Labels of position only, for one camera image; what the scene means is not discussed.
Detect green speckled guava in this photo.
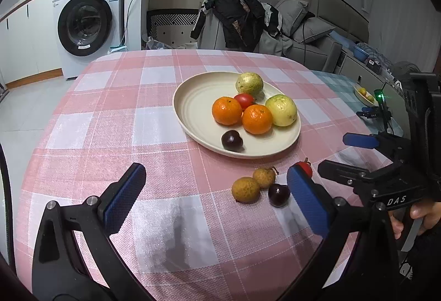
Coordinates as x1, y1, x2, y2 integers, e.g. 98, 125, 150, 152
236, 72, 264, 97

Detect small plate with yellow fruit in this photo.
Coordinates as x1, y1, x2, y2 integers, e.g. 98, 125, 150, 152
353, 84, 380, 107

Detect person's right hand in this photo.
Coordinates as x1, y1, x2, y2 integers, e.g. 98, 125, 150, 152
389, 201, 441, 240

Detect gripper with green light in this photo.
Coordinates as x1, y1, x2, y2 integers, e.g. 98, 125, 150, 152
356, 89, 393, 131

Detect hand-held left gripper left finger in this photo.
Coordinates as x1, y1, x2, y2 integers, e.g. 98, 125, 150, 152
31, 162, 153, 301

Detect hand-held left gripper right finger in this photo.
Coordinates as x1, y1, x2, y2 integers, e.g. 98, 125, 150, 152
278, 165, 402, 301

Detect cream round plate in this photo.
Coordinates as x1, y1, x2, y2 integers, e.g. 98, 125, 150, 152
172, 72, 302, 158

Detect red cherry tomato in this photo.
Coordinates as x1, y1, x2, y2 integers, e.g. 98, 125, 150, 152
233, 93, 256, 111
297, 160, 313, 179

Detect white washing machine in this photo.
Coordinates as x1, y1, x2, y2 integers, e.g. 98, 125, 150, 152
52, 0, 128, 81

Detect pink checked tablecloth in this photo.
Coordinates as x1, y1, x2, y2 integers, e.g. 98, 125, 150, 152
14, 49, 393, 301

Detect blue basin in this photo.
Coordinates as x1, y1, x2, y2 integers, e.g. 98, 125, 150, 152
351, 46, 370, 61

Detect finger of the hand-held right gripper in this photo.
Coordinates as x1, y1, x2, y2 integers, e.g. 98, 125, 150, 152
318, 160, 377, 187
343, 133, 380, 150

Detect pile of clothes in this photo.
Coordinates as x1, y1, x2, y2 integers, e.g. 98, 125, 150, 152
190, 0, 293, 57

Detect yellow guava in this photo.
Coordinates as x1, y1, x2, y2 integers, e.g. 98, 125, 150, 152
265, 94, 297, 127

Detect orange mandarin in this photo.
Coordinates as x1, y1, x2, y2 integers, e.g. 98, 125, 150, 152
242, 104, 273, 135
211, 96, 243, 126

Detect brown longan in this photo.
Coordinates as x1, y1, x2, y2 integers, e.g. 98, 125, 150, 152
252, 167, 276, 189
232, 177, 261, 203

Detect grey pillow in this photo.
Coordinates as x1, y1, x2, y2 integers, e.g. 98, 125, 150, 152
274, 0, 309, 38
293, 17, 337, 45

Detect white base cabinets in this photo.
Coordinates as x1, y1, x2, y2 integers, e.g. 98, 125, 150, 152
0, 0, 64, 88

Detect white curtain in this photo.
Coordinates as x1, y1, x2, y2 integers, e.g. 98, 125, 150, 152
367, 0, 431, 65

